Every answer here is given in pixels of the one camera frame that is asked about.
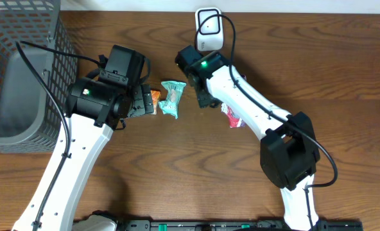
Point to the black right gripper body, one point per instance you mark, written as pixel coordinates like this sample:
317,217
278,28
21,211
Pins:
204,97

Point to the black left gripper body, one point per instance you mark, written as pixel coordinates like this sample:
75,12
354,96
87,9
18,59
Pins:
146,102

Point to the orange white snack packet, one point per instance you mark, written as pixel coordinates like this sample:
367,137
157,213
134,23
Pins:
155,94

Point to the teal snack packet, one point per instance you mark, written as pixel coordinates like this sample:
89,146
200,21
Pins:
170,104

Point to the purple red snack bag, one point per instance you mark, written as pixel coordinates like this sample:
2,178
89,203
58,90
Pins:
234,120

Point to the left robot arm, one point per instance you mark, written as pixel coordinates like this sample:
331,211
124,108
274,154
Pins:
94,107

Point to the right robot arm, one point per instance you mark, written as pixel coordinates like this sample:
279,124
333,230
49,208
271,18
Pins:
288,155

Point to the white barcode scanner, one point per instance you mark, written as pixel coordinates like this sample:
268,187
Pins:
210,29

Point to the grey plastic mesh basket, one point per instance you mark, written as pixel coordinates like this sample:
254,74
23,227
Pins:
29,121

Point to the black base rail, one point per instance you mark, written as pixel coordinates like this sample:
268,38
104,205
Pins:
273,225

